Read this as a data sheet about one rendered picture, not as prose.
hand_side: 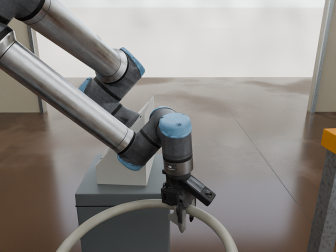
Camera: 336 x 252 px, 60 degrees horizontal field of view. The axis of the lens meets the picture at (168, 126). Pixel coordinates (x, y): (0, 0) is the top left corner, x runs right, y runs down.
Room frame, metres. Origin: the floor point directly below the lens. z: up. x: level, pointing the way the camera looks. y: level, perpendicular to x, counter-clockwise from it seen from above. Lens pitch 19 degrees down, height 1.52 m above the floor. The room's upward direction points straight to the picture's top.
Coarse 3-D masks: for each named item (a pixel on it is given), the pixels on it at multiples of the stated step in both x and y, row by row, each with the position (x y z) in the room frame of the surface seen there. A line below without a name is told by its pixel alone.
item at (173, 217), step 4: (184, 212) 0.76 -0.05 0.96; (168, 216) 0.78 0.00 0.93; (172, 216) 0.78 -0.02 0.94; (176, 216) 0.77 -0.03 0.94; (184, 216) 0.76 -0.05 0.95; (172, 220) 0.77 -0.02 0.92; (176, 220) 0.77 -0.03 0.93; (184, 220) 0.76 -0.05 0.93; (176, 224) 0.77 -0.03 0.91; (180, 224) 0.75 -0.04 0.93; (184, 224) 0.76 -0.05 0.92; (180, 228) 0.76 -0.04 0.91; (184, 228) 0.76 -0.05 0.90
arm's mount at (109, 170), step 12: (144, 108) 1.28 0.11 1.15; (144, 120) 1.11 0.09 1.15; (108, 156) 1.12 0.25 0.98; (96, 168) 1.12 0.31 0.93; (108, 168) 1.12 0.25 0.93; (120, 168) 1.11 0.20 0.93; (144, 168) 1.11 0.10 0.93; (108, 180) 1.12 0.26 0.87; (120, 180) 1.11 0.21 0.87; (132, 180) 1.11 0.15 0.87; (144, 180) 1.11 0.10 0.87
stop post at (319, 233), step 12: (324, 132) 1.19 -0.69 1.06; (324, 144) 1.18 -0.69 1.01; (324, 168) 1.17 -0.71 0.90; (324, 180) 1.16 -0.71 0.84; (324, 192) 1.14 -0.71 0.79; (324, 204) 1.13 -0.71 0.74; (324, 216) 1.11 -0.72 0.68; (312, 228) 1.17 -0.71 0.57; (324, 228) 1.11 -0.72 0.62; (312, 240) 1.16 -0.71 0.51; (324, 240) 1.11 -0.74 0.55
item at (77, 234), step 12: (120, 204) 0.81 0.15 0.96; (132, 204) 0.81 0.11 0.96; (144, 204) 0.81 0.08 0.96; (156, 204) 0.81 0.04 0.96; (96, 216) 0.76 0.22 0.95; (108, 216) 0.77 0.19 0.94; (204, 216) 0.73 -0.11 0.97; (84, 228) 0.71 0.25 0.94; (216, 228) 0.68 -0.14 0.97; (72, 240) 0.67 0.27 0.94; (228, 240) 0.62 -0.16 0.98
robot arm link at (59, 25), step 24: (0, 0) 0.74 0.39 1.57; (24, 0) 0.77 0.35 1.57; (48, 0) 0.84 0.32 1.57; (48, 24) 0.86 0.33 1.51; (72, 24) 0.92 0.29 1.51; (72, 48) 0.96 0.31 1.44; (96, 48) 1.03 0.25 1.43; (120, 48) 1.27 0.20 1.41; (96, 72) 1.20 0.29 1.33; (120, 72) 1.16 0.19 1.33; (120, 96) 1.23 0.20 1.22
